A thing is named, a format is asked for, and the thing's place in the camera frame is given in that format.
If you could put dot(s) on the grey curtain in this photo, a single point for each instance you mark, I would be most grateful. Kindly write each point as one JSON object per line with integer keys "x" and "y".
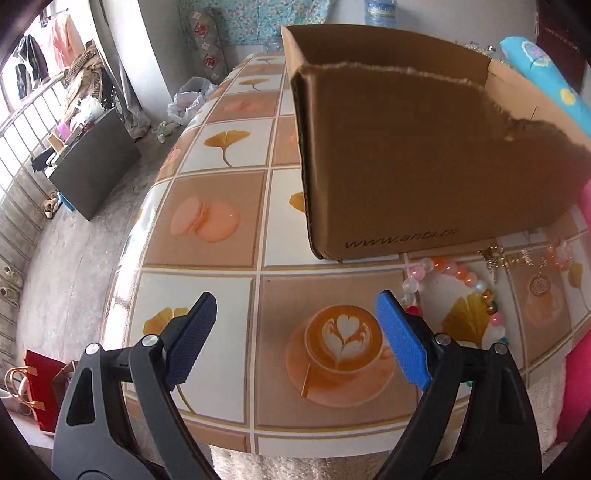
{"x": 124, "y": 69}

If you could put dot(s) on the white fluffy blanket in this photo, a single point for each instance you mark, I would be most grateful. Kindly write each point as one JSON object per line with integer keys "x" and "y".
{"x": 286, "y": 467}

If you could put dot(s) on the pile of clothes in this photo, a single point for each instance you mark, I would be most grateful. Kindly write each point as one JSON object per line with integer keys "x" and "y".
{"x": 87, "y": 87}

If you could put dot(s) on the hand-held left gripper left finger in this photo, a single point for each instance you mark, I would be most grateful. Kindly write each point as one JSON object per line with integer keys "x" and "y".
{"x": 191, "y": 341}

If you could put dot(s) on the dark brown door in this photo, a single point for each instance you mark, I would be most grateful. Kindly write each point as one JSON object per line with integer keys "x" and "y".
{"x": 561, "y": 37}

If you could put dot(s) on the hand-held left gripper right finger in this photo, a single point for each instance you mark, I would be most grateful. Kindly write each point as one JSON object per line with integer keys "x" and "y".
{"x": 401, "y": 341}

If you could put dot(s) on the dark hanging jacket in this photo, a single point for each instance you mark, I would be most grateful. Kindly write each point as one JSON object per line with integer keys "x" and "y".
{"x": 30, "y": 60}

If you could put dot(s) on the torn brown cardboard box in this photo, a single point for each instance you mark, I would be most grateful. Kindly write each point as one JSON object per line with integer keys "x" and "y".
{"x": 415, "y": 161}

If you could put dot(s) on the white plastic bag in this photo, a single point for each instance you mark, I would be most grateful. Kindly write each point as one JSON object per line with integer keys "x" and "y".
{"x": 189, "y": 99}

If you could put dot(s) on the dark grey cabinet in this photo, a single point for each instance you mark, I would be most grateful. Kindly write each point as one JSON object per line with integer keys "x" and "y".
{"x": 92, "y": 170}

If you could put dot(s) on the pink blanket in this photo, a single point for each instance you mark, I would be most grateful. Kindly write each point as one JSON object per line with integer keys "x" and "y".
{"x": 581, "y": 374}

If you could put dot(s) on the large blue water jug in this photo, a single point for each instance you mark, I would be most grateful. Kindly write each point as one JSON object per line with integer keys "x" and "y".
{"x": 381, "y": 11}

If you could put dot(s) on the red paper bag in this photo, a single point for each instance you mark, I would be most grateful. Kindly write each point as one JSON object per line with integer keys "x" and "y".
{"x": 44, "y": 392}

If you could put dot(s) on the metal window railing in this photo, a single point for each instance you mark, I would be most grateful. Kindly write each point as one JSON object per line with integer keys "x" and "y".
{"x": 18, "y": 152}

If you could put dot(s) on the light blue cartoon pillow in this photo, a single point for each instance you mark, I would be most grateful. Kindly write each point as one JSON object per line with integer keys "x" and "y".
{"x": 540, "y": 69}

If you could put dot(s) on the pink hanging garment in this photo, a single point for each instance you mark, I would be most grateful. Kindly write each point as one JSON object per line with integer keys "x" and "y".
{"x": 64, "y": 37}

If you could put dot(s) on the gold spring hair clip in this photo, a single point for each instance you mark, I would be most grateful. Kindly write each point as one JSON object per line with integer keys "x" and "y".
{"x": 519, "y": 259}

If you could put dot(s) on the gold metal charm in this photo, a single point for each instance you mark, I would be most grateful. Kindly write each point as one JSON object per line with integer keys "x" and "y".
{"x": 492, "y": 257}

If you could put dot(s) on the grey pillow with red flowers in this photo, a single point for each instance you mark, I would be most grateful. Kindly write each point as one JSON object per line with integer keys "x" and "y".
{"x": 207, "y": 44}

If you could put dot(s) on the pair of beige shoes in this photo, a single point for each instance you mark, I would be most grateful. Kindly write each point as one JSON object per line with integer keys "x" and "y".
{"x": 51, "y": 206}

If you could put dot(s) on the teal floral cloth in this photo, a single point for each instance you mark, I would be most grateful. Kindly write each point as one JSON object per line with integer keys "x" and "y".
{"x": 258, "y": 18}

